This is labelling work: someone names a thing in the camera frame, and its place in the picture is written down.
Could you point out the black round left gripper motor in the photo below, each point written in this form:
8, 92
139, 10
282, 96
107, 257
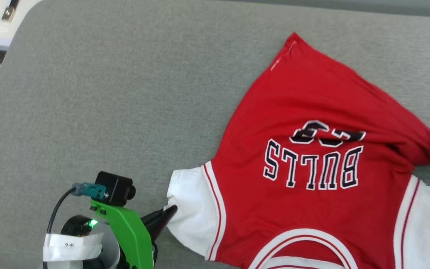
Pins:
75, 226

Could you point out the white paper label tape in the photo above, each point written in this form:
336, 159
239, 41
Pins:
69, 246

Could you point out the red and white basketball jersey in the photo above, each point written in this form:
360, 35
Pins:
312, 209

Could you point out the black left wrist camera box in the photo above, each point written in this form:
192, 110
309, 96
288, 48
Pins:
114, 188

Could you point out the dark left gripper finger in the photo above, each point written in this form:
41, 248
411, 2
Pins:
159, 216
157, 231

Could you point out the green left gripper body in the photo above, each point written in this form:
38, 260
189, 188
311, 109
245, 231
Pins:
133, 235

